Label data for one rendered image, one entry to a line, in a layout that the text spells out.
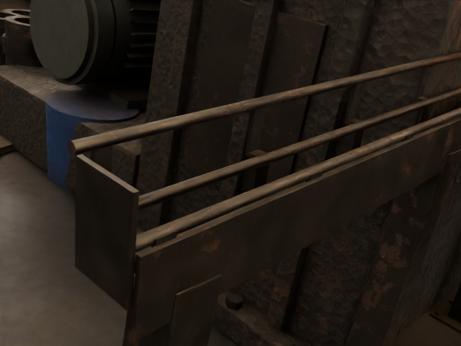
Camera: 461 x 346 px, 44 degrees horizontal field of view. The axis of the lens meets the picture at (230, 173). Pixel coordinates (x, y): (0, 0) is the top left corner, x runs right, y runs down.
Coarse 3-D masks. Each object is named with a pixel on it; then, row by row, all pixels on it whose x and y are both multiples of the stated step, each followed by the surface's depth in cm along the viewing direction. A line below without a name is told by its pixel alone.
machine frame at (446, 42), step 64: (192, 0) 127; (256, 0) 119; (320, 0) 109; (384, 0) 100; (448, 0) 93; (192, 64) 135; (256, 64) 118; (320, 64) 111; (384, 64) 102; (448, 64) 101; (192, 128) 137; (320, 128) 110; (384, 128) 105; (192, 192) 142; (448, 192) 130; (320, 256) 119; (448, 256) 152; (256, 320) 130; (320, 320) 122
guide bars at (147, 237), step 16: (448, 112) 85; (416, 128) 77; (368, 144) 69; (384, 144) 70; (336, 160) 63; (352, 160) 66; (288, 176) 58; (304, 176) 59; (256, 192) 54; (272, 192) 56; (208, 208) 50; (224, 208) 51; (176, 224) 47; (192, 224) 48; (144, 240) 45; (160, 240) 46
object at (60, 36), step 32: (32, 0) 190; (64, 0) 178; (96, 0) 172; (128, 0) 182; (160, 0) 189; (32, 32) 194; (64, 32) 181; (96, 32) 173; (128, 32) 182; (64, 64) 184; (96, 64) 179; (128, 64) 189; (0, 96) 207; (32, 96) 192; (128, 96) 195; (0, 128) 211; (32, 128) 195; (96, 128) 173; (32, 160) 199; (128, 160) 162
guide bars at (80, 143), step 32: (416, 64) 88; (288, 96) 66; (352, 96) 78; (416, 96) 94; (448, 96) 97; (128, 128) 51; (160, 128) 53; (256, 128) 65; (352, 128) 76; (96, 160) 49; (256, 160) 63; (160, 192) 54
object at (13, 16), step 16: (0, 16) 244; (16, 16) 224; (0, 32) 232; (16, 32) 214; (0, 48) 234; (16, 48) 216; (32, 48) 217; (0, 64) 237; (16, 64) 220; (32, 64) 221
